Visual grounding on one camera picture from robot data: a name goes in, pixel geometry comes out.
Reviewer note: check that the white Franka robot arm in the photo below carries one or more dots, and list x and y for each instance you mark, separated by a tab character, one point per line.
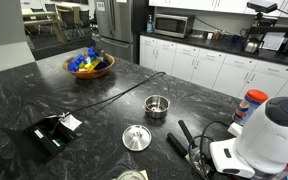
270	140

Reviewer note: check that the round silver lid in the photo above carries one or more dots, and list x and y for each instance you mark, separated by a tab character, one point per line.
136	138

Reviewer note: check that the creamer jar orange lid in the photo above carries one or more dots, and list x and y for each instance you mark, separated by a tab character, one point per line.
249	108

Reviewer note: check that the small steel pot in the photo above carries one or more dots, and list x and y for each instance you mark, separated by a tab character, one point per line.
156	107

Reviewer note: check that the dark navy toy block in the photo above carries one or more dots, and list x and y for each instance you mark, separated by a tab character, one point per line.
101	65

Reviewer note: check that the grey toy block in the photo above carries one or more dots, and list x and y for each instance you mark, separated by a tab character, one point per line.
101	55

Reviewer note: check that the wooden bowl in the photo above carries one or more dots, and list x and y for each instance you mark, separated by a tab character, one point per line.
89	74

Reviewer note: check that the yellow toy block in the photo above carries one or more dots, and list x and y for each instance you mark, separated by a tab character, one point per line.
90	64

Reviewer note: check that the blue toy block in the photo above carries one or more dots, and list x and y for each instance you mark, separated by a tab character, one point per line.
92	52
74	63

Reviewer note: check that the blue soap bottle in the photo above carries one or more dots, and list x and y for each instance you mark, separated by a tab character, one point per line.
149	25

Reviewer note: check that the silver microwave oven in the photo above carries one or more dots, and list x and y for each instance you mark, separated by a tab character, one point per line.
172	25

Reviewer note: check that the stainless steel fridge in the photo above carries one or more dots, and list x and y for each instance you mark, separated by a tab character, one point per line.
117	23

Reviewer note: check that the white paper tag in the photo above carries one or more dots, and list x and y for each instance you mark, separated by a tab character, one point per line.
71	122

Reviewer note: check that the small white cup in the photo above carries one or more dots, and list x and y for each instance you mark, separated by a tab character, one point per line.
210	35

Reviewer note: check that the round glass jar top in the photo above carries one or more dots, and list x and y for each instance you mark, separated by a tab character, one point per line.
129	175

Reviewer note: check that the black kitchen countertop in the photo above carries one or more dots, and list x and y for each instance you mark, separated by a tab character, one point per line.
224	46

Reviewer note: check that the small dark bottles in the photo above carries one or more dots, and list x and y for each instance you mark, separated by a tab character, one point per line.
219	35

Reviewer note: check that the black office chair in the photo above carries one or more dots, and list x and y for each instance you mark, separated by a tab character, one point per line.
84	18
66	21

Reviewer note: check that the white paper notice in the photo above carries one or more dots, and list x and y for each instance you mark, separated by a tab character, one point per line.
100	6

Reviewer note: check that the small white box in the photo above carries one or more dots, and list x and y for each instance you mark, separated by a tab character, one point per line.
234	129

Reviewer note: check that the black table outlet box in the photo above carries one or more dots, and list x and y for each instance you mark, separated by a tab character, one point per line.
40	140

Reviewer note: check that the steel kettle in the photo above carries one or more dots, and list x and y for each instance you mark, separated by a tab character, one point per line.
251	45

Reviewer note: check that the long wooden table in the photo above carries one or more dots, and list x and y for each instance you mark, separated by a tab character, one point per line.
44	21

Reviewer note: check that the white paper sheet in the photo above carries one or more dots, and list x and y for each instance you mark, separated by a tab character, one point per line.
273	40

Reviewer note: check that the white wall cabinets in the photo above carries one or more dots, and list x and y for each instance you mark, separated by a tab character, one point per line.
200	4

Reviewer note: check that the black camera stand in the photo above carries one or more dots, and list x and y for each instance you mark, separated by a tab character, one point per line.
264	23

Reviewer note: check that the black stereo camera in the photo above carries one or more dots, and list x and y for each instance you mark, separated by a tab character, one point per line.
262	6

